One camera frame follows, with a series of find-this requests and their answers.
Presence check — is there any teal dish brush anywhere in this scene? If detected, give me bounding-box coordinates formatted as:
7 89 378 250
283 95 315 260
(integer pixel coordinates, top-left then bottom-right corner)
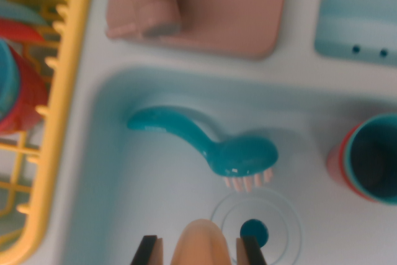
127 106 279 192

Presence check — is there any light blue toy sink unit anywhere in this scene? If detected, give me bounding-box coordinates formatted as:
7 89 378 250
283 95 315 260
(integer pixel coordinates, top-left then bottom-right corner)
0 0 397 265

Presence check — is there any coral handleless cup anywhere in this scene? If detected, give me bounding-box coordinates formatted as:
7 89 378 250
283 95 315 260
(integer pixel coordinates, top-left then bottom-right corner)
325 122 385 204

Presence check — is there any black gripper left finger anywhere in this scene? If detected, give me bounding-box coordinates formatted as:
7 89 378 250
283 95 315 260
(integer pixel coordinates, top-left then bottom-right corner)
130 235 164 265

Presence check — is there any teal handleless cup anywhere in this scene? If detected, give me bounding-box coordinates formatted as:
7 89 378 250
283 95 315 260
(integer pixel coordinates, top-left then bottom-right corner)
342 114 397 207

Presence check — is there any yellow dish rack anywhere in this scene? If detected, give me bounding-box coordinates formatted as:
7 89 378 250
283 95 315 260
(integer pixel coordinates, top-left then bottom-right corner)
0 0 97 265

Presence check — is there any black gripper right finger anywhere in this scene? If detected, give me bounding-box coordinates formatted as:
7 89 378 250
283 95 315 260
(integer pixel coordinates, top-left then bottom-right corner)
235 235 268 265

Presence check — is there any teal plate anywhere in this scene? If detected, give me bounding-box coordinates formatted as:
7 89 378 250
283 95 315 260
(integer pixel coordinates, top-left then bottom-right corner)
0 0 52 27

